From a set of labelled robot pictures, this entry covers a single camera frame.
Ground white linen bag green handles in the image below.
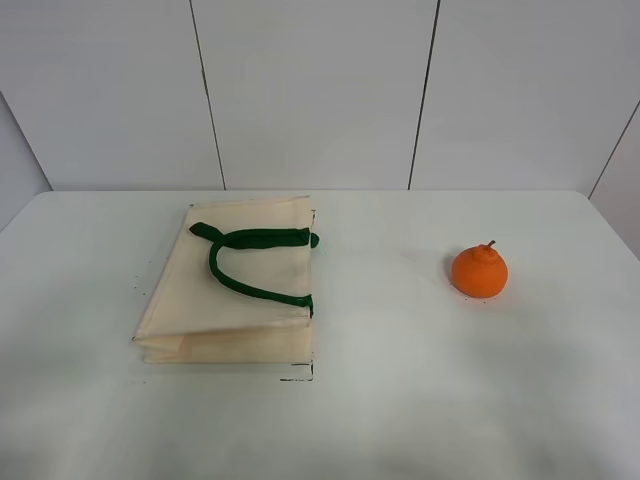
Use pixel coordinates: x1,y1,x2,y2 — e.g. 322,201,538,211
133,196,316,365

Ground orange with stem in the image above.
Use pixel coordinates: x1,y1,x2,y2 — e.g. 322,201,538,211
450,240,509,299

